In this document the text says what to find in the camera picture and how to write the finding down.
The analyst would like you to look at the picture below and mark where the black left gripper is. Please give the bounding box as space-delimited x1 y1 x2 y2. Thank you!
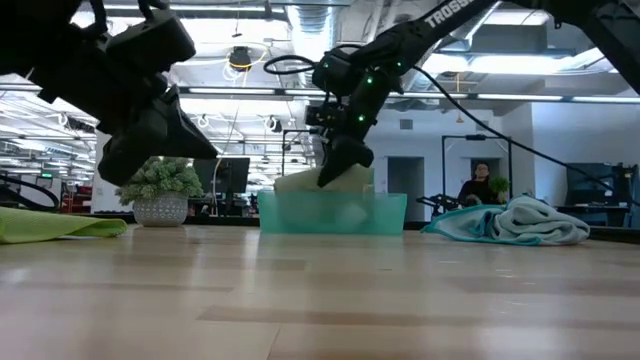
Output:
29 29 220 188

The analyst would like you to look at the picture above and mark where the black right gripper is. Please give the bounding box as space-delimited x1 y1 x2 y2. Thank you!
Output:
312 47 401 188

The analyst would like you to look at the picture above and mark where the mint green microfiber towel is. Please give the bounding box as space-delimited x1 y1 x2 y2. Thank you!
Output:
273 164 374 197

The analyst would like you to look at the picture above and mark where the light blue microfiber towel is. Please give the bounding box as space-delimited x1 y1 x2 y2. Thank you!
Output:
420 194 592 247

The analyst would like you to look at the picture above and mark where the lime green microfiber towel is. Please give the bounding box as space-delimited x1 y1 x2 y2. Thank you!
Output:
0 206 129 245

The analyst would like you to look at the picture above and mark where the artificial plant in white pot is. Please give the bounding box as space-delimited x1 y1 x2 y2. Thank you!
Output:
114 155 205 229

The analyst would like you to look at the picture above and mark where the grey door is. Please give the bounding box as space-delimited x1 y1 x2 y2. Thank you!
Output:
387 156 425 224

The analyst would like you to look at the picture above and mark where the teal translucent plastic bin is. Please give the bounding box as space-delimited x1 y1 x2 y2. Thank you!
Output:
257 191 408 237

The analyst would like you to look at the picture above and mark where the black computer monitor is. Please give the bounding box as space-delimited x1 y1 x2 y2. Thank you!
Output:
564 162 619 207
193 157 251 196

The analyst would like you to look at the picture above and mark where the person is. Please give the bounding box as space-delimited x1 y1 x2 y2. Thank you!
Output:
457 161 497 208

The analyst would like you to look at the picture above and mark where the small background potted plant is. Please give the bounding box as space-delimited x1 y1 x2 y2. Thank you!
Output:
488 175 511 197

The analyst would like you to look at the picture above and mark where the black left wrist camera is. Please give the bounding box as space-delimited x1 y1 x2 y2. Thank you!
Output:
104 9 198 76

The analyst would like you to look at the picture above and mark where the black ceiling-hung overhead camera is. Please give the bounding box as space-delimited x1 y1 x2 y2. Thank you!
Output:
228 45 253 74

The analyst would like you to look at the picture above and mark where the black background rig frame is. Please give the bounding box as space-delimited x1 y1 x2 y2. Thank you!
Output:
441 133 514 202

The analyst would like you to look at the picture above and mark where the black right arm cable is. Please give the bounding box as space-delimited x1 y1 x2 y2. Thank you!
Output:
263 53 640 208

